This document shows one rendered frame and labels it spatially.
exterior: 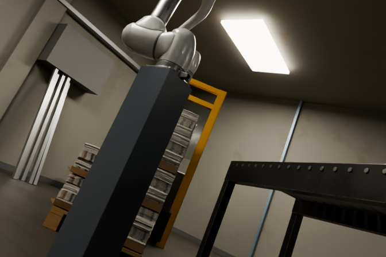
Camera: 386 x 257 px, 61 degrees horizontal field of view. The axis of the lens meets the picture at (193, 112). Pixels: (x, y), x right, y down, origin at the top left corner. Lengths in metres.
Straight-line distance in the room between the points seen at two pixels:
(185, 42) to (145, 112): 0.42
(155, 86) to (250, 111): 4.88
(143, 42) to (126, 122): 0.43
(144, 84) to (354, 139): 4.47
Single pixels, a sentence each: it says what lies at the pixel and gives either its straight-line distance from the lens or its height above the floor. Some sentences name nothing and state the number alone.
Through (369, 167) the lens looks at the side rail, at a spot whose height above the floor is 0.79.
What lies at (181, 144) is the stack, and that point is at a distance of 1.94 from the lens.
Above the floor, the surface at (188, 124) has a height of 0.97.
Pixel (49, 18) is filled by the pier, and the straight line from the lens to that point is 5.03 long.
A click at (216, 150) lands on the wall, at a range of 6.28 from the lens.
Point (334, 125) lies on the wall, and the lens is 5.79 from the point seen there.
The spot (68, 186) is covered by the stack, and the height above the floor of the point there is 0.29.
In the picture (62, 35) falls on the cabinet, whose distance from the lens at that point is 4.85.
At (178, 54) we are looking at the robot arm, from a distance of 1.62.
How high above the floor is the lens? 0.45
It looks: 16 degrees up
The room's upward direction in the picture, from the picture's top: 23 degrees clockwise
